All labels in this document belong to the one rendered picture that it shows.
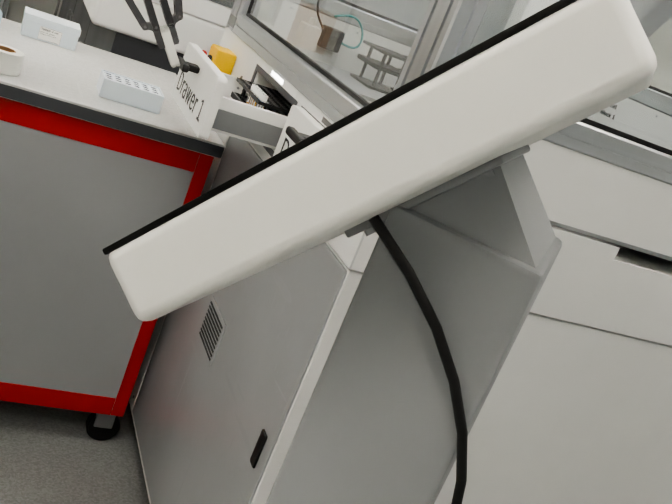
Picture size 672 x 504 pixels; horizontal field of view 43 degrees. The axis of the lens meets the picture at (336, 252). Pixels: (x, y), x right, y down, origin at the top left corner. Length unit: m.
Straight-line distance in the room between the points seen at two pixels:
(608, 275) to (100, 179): 0.97
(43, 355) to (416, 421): 1.34
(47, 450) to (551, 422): 1.09
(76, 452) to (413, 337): 1.46
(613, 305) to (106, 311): 1.03
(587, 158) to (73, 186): 0.98
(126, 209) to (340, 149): 1.36
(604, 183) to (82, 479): 1.24
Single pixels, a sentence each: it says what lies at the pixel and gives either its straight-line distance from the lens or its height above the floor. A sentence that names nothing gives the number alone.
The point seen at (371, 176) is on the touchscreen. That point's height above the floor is 1.07.
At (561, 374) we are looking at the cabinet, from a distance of 1.44.
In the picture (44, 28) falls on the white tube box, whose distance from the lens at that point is 2.14.
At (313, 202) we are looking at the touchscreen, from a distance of 0.44.
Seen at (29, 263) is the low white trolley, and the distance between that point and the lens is 1.81.
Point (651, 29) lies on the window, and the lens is 1.29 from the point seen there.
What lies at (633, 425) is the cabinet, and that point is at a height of 0.64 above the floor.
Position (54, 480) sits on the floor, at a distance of 1.93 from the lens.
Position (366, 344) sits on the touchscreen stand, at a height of 0.91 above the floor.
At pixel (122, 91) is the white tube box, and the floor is 0.78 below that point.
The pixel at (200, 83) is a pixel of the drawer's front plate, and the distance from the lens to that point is 1.55.
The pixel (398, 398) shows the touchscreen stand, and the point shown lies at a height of 0.89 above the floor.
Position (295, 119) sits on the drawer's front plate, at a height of 0.91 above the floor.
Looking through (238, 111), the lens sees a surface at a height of 0.88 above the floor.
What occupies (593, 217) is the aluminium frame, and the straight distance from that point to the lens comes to 1.32.
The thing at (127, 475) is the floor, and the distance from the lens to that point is 2.00.
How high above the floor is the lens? 1.15
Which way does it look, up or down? 17 degrees down
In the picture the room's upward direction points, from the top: 22 degrees clockwise
